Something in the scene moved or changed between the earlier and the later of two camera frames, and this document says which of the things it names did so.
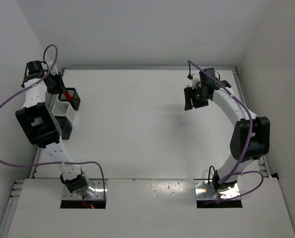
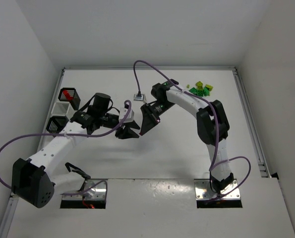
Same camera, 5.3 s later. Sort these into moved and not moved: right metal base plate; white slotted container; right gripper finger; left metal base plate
Moved: right gripper finger
Not moved: left metal base plate; white slotted container; right metal base plate
